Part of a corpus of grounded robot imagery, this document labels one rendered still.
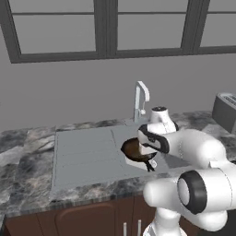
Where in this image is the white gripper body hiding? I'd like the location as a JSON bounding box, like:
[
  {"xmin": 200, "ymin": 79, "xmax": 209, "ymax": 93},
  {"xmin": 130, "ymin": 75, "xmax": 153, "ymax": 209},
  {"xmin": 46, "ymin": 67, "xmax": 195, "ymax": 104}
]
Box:
[{"xmin": 138, "ymin": 142, "xmax": 159, "ymax": 157}]

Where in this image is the grey sink with drainboard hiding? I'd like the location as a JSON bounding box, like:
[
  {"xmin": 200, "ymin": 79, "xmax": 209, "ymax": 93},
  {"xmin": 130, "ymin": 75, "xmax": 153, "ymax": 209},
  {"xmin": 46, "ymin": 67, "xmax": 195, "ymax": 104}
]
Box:
[{"xmin": 50, "ymin": 124, "xmax": 173, "ymax": 194}]

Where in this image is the silver tap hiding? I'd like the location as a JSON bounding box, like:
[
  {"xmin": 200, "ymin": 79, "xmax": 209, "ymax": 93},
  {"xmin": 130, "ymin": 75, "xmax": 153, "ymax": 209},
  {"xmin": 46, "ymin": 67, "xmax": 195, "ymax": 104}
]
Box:
[{"xmin": 133, "ymin": 80, "xmax": 151, "ymax": 124}]

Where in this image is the brown cupboard door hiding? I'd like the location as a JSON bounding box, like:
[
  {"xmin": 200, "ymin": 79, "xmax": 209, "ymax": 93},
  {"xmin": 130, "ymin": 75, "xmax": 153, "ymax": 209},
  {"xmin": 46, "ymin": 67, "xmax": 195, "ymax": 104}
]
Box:
[
  {"xmin": 115, "ymin": 196, "xmax": 136, "ymax": 236},
  {"xmin": 133, "ymin": 195, "xmax": 161, "ymax": 236},
  {"xmin": 36, "ymin": 200, "xmax": 120, "ymax": 236},
  {"xmin": 4, "ymin": 213, "xmax": 41, "ymax": 236}
]

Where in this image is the grey toaster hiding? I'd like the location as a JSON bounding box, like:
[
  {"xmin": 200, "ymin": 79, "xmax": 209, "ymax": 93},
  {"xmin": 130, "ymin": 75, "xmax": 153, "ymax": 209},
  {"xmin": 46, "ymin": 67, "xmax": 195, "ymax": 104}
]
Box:
[{"xmin": 211, "ymin": 91, "xmax": 236, "ymax": 135}]

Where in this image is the dark grey window frame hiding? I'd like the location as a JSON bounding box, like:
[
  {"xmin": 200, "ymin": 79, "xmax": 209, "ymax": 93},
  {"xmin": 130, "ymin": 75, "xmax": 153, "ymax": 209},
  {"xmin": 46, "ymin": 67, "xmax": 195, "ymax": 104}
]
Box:
[{"xmin": 0, "ymin": 0, "xmax": 236, "ymax": 65}]

